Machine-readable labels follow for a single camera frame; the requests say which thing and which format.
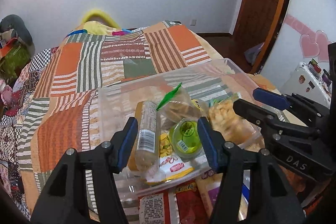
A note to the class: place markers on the brown snack bag green clip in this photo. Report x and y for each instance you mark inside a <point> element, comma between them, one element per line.
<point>177,104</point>

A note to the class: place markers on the clutter pile with green bag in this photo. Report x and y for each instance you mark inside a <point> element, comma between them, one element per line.
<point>17,47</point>

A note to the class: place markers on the green jelly cup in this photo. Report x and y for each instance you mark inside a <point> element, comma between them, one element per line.
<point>185,139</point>

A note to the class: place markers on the white blue snack bag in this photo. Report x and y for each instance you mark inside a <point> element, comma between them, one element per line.
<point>245,191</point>

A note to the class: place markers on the brown wooden door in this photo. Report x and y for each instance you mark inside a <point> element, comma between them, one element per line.
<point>256,25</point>

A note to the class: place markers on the yellow white snack packet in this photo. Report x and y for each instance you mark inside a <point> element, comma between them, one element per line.
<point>171,166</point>

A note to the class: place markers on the pink plush toy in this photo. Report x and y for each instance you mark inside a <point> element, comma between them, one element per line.
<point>6,94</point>

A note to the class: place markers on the yellow puffed snack bag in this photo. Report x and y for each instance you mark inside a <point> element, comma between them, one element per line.
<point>232,127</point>

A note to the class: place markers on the wall power socket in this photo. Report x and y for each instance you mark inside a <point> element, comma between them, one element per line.
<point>193,22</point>

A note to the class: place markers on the red snack packet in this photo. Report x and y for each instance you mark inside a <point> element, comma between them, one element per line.
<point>179,204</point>

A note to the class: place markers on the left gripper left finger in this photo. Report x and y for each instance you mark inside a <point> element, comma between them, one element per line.
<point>64,198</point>

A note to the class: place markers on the long cracker roll pack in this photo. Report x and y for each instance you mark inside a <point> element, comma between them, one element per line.
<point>147,143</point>

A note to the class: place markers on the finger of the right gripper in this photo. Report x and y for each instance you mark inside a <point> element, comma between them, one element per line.
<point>272,99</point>

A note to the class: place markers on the clear plastic storage box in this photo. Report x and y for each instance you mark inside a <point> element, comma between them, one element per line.
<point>211,82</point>

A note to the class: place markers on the bread pack in plastic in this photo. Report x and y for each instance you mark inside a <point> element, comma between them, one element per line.
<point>208,185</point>

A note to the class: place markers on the patchwork striped bed blanket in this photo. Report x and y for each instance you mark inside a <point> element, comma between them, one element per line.
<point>56,97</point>

